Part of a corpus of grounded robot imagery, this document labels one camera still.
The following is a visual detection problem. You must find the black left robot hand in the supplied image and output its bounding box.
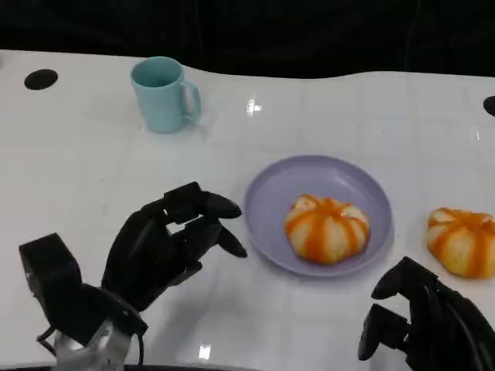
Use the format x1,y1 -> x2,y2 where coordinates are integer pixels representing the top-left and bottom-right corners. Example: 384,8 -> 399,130
101,181 -> 248,313

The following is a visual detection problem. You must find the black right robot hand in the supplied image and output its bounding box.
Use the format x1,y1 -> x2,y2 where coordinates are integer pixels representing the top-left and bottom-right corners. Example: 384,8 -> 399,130
357,256 -> 495,371

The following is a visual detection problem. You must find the orange and white bread roll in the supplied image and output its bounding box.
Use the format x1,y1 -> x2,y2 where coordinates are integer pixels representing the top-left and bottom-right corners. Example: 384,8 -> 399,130
284,194 -> 371,265
426,206 -> 495,280

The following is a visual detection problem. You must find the lilac plate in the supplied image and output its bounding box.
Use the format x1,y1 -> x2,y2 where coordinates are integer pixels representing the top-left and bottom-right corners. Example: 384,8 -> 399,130
244,154 -> 394,276

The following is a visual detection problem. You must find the pale green mug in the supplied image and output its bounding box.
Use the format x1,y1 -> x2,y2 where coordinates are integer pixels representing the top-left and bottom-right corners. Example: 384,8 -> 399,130
129,56 -> 202,134

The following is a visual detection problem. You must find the black backdrop cloth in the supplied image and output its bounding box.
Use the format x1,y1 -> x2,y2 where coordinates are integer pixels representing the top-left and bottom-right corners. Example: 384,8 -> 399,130
0,0 -> 495,80

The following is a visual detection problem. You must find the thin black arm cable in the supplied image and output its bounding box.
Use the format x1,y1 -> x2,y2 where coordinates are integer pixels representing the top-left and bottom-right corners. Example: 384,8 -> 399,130
131,330 -> 146,366

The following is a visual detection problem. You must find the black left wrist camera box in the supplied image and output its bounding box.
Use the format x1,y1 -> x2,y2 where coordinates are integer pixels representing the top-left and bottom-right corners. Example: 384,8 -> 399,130
18,233 -> 149,348

